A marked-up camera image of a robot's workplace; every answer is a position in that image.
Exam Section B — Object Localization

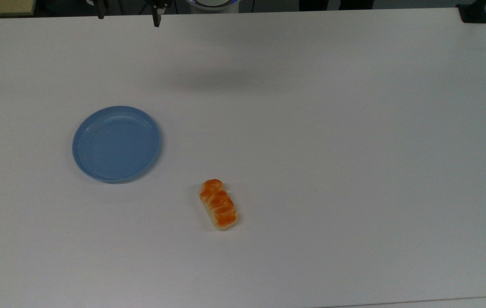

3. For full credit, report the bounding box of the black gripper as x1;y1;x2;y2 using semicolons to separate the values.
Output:
97;0;170;27

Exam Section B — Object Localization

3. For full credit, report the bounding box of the orange glazed bread loaf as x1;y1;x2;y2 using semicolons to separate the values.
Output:
199;179;240;231

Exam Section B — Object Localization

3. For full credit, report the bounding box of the blue round plate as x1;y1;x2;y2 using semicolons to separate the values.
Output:
72;106;162;184

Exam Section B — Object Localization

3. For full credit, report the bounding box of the beige wooden board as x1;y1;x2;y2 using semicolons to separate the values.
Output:
0;0;36;18

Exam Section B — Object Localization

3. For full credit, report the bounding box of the black table clamp mount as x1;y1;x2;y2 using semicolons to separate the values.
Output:
457;0;486;24

